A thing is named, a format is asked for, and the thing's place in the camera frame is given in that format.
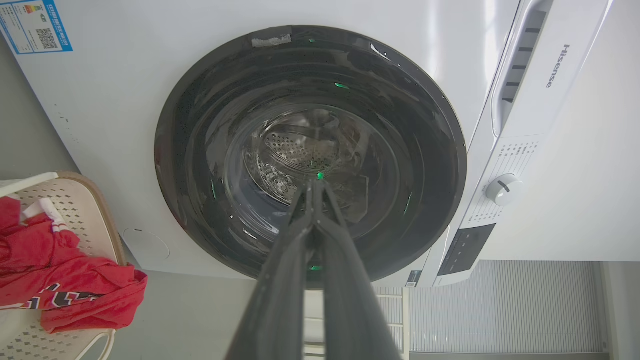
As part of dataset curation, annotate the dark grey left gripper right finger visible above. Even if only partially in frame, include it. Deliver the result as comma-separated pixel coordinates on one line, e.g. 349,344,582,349
313,179,404,360

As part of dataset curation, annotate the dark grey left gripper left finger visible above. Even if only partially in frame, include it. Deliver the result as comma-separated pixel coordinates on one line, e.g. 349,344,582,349
225,180,315,360

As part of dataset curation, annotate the beige perforated laundry basket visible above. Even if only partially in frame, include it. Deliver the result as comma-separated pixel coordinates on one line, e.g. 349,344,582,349
0,171,128,360

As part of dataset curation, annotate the round black washing machine door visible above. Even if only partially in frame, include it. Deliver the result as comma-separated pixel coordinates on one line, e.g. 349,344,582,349
154,25,468,290

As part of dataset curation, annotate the grey pleated window blind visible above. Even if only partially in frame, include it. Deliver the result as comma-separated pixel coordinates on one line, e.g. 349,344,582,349
375,260,612,355

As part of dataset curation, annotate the white washing machine dial knob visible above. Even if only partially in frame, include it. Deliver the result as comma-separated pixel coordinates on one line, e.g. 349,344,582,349
485,173,525,207

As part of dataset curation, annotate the white Hisense washing machine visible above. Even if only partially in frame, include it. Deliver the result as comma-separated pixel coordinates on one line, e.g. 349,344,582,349
0,0,640,289

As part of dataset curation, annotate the red printed shirt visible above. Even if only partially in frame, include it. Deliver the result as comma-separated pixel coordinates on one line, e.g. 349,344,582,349
0,196,149,334

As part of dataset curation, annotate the blue energy label sticker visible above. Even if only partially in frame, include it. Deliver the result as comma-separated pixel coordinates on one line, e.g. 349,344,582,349
0,0,74,56

